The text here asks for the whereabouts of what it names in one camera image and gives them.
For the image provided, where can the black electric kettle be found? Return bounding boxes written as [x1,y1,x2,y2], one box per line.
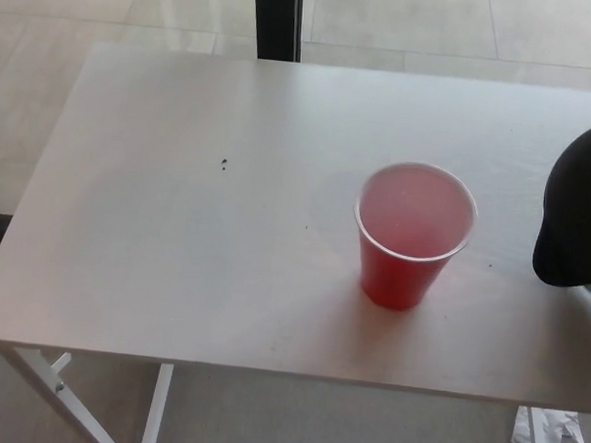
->
[531,116,591,294]

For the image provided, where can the white straight table leg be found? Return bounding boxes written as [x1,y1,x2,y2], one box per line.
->
[528,407,552,443]
[139,361,175,443]

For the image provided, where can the black window frame post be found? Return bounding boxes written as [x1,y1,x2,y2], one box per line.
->
[252,0,305,63]

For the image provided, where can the red plastic cup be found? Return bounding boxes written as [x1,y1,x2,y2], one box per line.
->
[349,159,479,316]

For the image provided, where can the white slanted table leg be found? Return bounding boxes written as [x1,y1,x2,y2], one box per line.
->
[0,345,120,443]

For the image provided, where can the crumpled white paper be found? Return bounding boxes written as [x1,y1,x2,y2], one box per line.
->
[510,406,591,443]

